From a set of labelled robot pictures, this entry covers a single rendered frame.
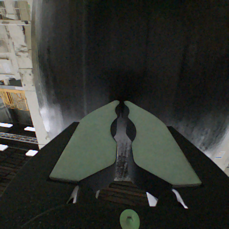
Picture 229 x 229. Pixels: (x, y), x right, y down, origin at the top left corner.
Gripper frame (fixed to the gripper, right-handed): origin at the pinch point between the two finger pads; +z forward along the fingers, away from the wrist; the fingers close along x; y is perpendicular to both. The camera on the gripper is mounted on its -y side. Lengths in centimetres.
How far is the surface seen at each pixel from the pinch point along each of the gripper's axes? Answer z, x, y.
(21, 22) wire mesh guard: 63, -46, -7
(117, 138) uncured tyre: 0.7, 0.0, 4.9
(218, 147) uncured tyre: 1.2, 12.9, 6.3
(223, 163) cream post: 17, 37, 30
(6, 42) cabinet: 390, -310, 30
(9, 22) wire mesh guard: 63, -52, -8
